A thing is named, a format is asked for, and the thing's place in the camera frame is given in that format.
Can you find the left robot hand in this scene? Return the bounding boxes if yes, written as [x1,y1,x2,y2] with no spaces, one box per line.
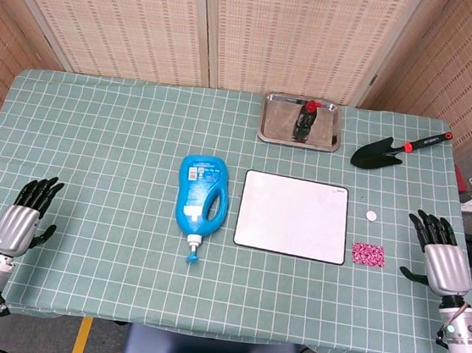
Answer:
[0,170,66,262]

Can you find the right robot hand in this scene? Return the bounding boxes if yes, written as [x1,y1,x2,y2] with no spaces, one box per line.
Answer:
[396,207,472,301]

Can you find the green checkered tablecloth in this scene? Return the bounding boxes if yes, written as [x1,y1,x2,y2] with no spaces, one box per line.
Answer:
[0,63,472,353]

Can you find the black garden trowel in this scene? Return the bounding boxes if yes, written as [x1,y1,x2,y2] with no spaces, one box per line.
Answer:
[349,121,454,179]

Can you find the white black-edged mouse pad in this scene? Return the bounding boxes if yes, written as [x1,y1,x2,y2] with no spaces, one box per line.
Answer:
[230,168,355,267]

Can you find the blue detergent pump bottle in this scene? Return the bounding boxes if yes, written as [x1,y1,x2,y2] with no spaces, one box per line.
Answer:
[169,152,236,268]

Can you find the small black red-capped bottle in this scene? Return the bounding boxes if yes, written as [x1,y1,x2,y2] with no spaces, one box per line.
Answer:
[292,98,323,144]

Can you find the stainless steel tray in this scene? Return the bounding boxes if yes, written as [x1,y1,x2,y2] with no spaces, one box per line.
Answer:
[255,90,347,154]

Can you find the bamboo folding screen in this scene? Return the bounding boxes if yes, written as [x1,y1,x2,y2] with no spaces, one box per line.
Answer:
[0,0,472,190]

